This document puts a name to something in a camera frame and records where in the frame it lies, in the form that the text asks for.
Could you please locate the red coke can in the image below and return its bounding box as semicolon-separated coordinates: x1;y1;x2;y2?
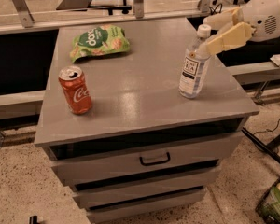
59;65;92;115

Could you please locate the clear plastic water bottle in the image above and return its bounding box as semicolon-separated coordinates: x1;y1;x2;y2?
178;24;211;99

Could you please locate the green chip bag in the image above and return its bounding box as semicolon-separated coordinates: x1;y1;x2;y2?
70;24;130;63

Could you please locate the black floor cable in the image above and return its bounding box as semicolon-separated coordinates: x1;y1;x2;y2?
252;109;280;136

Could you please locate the grey drawer cabinet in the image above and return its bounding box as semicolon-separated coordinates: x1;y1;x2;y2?
35;18;258;224

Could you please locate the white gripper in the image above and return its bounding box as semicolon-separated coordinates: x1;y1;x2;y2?
198;0;280;58

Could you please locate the black wire basket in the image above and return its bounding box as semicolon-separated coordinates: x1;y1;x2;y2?
256;177;280;224

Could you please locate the black drawer handle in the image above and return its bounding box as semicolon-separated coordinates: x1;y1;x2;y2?
139;152;171;167

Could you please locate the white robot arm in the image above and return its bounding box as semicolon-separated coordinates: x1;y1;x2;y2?
203;0;280;55

